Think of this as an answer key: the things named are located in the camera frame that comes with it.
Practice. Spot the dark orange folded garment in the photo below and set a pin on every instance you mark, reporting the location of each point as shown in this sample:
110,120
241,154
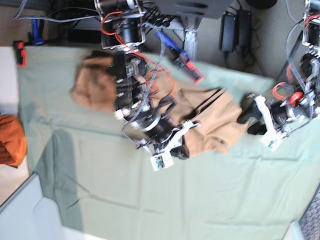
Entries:
13,145

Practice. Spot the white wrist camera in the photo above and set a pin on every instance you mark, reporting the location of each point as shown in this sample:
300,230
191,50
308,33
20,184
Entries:
272,140
162,162

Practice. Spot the grey camera mount plate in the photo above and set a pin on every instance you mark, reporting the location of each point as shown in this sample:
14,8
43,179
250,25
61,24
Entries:
212,9

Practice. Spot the black power brick pair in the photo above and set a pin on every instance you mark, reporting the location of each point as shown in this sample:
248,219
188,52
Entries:
235,31

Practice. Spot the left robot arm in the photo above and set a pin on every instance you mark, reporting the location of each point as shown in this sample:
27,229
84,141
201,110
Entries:
296,102

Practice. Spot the light green table cloth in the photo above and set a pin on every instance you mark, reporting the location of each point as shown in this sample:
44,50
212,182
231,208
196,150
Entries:
105,187

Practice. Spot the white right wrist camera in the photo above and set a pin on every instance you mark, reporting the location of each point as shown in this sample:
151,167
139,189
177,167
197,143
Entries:
162,162

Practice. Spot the blue clamp on left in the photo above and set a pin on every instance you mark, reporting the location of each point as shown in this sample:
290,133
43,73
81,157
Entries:
35,38

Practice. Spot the grey plastic bin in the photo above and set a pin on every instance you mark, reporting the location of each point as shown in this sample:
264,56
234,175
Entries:
28,215

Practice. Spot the blue clamp at centre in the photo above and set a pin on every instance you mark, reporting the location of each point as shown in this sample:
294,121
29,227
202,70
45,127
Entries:
182,60

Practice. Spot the aluminium frame post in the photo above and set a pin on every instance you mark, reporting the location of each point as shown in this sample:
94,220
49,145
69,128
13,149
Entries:
186,31

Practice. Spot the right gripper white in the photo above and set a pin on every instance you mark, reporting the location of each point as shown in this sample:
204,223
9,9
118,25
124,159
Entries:
165,137

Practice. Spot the blue clamp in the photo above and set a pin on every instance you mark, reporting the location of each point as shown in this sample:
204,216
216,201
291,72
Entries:
182,60
35,38

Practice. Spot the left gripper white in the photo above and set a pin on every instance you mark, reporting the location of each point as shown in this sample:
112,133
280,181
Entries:
254,107

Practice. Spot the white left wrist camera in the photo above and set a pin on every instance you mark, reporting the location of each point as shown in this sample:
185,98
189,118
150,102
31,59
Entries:
272,140

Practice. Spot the tan orange T-shirt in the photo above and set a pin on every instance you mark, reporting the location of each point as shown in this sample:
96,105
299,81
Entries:
215,109

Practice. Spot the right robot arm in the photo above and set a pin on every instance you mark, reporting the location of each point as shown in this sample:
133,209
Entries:
147,125

